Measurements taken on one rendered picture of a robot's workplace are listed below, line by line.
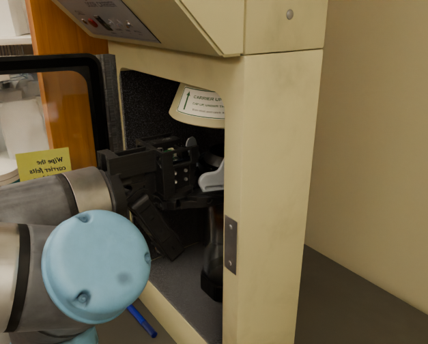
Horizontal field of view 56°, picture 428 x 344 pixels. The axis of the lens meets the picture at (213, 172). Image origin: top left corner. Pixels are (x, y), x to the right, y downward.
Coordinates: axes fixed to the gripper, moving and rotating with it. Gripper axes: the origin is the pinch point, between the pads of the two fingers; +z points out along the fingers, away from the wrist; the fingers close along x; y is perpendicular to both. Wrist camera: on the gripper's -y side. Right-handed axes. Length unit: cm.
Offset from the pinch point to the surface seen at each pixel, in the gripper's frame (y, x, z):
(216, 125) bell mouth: 9.9, -5.3, -7.3
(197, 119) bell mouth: 10.3, -3.1, -8.4
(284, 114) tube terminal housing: 12.6, -13.9, -4.8
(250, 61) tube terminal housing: 18.4, -13.9, -9.8
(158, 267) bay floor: -20.4, 11.9, -7.1
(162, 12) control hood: 22.6, -10.1, -16.7
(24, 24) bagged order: 18, 120, 1
